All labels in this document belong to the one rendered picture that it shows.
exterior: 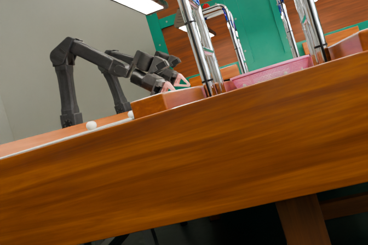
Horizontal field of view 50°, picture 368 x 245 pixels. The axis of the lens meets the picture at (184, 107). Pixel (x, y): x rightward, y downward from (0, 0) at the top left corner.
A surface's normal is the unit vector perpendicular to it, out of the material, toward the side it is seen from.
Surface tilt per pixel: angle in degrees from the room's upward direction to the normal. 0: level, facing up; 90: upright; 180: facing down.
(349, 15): 90
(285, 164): 90
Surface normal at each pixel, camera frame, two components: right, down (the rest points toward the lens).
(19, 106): -0.20, 0.07
